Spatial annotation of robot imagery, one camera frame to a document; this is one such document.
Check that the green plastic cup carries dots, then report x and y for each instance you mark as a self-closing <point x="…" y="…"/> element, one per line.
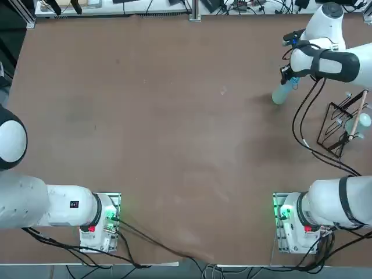
<point x="279" y="97"/>

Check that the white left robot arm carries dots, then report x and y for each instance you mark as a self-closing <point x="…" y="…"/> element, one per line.
<point x="67" y="203"/>

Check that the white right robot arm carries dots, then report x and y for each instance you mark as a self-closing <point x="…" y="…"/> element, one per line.
<point x="328" y="23"/>

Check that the pale green rack cup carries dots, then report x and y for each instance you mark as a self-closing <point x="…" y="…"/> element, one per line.
<point x="365" y="119"/>

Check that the black power adapter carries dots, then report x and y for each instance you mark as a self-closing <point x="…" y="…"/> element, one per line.
<point x="302" y="3"/>

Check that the flat adapter box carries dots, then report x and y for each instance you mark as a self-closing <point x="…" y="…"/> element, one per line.
<point x="213" y="5"/>

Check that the power strip with red switch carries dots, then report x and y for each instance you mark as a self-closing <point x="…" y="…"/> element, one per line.
<point x="241" y="4"/>

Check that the white mount bracket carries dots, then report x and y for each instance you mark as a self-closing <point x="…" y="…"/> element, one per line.
<point x="195" y="18"/>

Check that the upright mount post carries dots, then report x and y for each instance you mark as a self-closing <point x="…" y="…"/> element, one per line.
<point x="195" y="7"/>

